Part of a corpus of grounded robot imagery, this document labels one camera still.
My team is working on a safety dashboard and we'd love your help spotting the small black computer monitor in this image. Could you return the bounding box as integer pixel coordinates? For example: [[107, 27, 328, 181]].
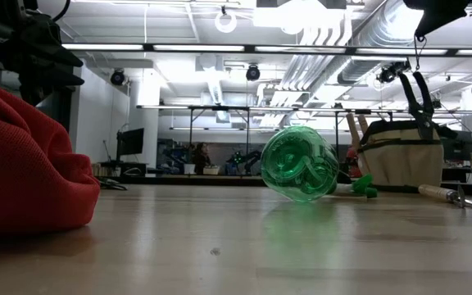
[[116, 127, 145, 161]]

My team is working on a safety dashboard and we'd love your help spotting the red knit glove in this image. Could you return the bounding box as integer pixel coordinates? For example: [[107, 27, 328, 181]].
[[0, 76, 101, 238]]

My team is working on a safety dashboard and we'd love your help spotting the large black computer monitor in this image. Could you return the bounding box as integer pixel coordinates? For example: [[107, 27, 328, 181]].
[[442, 129, 472, 162]]

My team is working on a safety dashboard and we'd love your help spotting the round white ceiling lamp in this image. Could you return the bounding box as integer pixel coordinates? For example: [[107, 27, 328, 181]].
[[214, 7, 238, 34]]

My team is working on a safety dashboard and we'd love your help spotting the black metal frame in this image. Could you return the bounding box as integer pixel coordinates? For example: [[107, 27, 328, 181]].
[[137, 104, 397, 178]]

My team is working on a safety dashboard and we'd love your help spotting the wooden-handled garden fork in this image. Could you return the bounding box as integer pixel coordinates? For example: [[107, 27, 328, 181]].
[[418, 183, 472, 211]]

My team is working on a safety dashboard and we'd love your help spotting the black overhead light bar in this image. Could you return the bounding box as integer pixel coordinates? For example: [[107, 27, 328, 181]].
[[61, 42, 472, 57]]

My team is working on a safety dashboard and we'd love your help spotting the standing person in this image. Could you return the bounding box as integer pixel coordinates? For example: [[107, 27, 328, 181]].
[[344, 146, 364, 178]]

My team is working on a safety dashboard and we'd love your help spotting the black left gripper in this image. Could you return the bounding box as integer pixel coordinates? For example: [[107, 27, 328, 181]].
[[0, 7, 86, 104]]

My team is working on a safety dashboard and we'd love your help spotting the silver ventilation duct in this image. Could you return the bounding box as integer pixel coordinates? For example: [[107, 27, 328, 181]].
[[336, 0, 425, 85]]

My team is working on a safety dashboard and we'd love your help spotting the beige canvas gardening bag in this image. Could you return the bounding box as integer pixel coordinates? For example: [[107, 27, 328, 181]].
[[360, 118, 459, 192]]

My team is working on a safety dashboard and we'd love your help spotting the green plastic spray bottle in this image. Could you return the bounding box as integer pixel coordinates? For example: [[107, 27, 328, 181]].
[[260, 125, 379, 203]]

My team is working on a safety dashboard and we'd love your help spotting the seated person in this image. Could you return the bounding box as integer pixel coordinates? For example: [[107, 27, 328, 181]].
[[193, 142, 213, 176]]

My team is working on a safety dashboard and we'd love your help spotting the black ceiling camera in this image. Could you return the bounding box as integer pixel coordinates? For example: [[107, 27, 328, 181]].
[[245, 64, 261, 82], [376, 60, 411, 84], [110, 68, 127, 86]]

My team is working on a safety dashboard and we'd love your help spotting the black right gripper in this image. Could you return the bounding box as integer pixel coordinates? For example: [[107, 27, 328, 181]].
[[402, 0, 472, 39]]

